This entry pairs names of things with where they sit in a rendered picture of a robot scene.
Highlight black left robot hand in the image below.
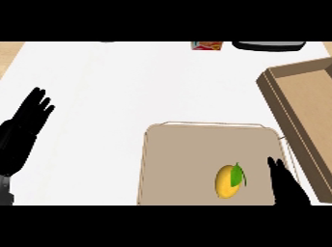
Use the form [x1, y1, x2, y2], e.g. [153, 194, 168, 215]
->
[0, 87, 57, 178]

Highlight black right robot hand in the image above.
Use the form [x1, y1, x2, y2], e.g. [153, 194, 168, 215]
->
[267, 156, 313, 206]

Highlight yellow lemon with green leaf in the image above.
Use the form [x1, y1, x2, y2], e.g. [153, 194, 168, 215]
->
[214, 162, 249, 200]

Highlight beige tray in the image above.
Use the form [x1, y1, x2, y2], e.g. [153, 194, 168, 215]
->
[136, 121, 301, 206]

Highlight brown cardboard box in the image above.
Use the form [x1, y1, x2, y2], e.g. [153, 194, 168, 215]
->
[255, 55, 332, 205]

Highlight black flat appliance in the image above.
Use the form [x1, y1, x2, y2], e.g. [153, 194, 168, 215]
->
[230, 41, 308, 52]

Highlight red and white carton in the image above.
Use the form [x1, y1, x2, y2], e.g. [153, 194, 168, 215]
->
[189, 41, 226, 51]

